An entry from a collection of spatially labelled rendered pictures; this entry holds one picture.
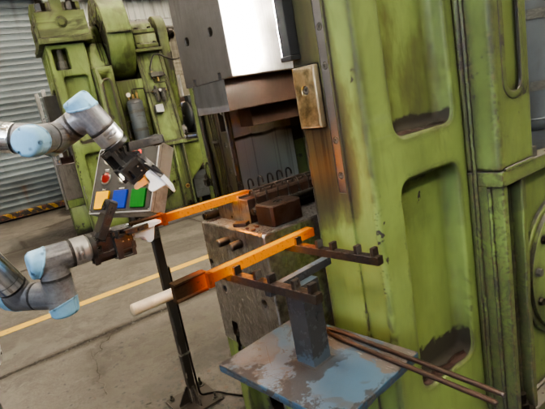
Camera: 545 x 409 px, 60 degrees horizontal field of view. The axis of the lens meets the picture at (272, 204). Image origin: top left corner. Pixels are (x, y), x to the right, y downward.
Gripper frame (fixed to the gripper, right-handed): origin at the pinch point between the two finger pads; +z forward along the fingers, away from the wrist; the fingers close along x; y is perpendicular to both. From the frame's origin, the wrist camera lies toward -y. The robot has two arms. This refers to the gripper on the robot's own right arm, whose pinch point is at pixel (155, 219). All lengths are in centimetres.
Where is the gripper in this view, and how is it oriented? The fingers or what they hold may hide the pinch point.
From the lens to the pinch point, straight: 143.0
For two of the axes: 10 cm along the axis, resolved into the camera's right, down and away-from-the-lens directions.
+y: 1.7, 9.6, 2.1
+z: 7.9, -2.6, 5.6
